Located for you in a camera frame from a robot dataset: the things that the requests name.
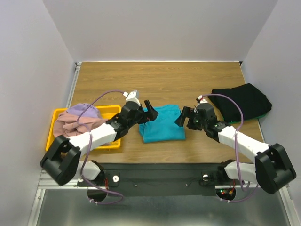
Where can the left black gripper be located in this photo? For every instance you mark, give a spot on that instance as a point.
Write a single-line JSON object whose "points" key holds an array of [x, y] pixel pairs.
{"points": [[152, 114]]}

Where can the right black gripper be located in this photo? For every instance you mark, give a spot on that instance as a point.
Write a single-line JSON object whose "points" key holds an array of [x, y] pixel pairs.
{"points": [[191, 118]]}

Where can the teal t shirt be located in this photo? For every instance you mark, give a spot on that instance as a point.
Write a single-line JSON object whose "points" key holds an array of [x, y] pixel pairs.
{"points": [[164, 127]]}

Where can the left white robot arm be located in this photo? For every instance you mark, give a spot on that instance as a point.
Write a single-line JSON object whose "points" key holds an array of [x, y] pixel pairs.
{"points": [[62, 160]]}

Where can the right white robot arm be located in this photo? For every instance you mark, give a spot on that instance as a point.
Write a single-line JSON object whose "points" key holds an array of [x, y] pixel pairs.
{"points": [[270, 165]]}

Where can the lavender t shirt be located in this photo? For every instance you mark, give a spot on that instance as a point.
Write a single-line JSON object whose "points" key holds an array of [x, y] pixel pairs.
{"points": [[84, 108]]}

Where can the folded black t shirt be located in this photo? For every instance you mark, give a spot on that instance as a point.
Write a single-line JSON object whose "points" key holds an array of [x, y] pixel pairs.
{"points": [[245, 99]]}

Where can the pink t shirt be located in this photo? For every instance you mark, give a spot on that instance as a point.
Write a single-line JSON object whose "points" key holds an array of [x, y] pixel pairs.
{"points": [[66, 124]]}

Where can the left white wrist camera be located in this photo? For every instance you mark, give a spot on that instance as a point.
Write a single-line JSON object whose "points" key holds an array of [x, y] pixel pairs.
{"points": [[132, 96]]}

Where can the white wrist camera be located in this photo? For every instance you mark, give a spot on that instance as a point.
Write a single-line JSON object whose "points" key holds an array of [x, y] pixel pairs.
{"points": [[201, 100], [132, 96]]}

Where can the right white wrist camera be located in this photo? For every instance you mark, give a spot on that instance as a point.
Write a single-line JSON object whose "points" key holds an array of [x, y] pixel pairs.
{"points": [[201, 100]]}

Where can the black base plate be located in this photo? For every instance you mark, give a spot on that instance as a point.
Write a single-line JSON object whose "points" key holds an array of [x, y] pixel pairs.
{"points": [[155, 179]]}

